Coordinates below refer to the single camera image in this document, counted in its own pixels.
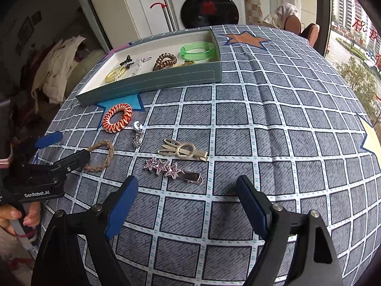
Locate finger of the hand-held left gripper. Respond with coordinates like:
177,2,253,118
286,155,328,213
35,132,64,149
45,150,91,185

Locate brown spiral hair tie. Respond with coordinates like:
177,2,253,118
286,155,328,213
153,53,177,72

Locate pink star hair clip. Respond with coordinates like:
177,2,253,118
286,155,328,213
145,158,204,185

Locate white cloth on chair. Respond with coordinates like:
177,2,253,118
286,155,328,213
274,2,301,26

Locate checked hanging towel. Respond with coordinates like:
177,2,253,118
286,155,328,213
242,0,262,24

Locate grey checked star tablecloth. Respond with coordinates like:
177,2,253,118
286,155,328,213
31,24,381,286

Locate braided brown hair tie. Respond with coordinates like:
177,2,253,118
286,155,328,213
82,139,115,172

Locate beige clothes pile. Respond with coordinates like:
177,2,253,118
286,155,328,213
31,36,87,105

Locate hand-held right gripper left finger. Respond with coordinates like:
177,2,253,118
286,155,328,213
31,175,139,286

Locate shallow grey-green cardboard box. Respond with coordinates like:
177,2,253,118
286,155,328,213
75,28,223,107

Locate small silver hair clip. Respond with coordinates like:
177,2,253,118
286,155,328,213
132,121,145,147

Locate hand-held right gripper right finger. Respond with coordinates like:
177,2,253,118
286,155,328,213
236,175,344,286

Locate large picture frame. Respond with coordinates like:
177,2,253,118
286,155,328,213
18,17,32,39

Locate green translucent bracelet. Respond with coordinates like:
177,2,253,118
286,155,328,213
180,42,216,61

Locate brown chair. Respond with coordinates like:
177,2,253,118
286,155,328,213
284,15,302,33
301,23,320,46

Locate white washing machine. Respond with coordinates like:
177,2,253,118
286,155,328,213
164,0,246,32

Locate yellow spiral hair tie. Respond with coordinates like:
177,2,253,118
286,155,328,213
105,66,128,83

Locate clear bead bracelet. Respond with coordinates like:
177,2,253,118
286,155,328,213
128,61,143,77

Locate red-handled mop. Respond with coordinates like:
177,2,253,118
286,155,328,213
150,0,176,32

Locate orange spiral hair tie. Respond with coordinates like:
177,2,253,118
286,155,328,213
102,103,133,133

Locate person's left hand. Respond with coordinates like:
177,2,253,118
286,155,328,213
0,206,41,234

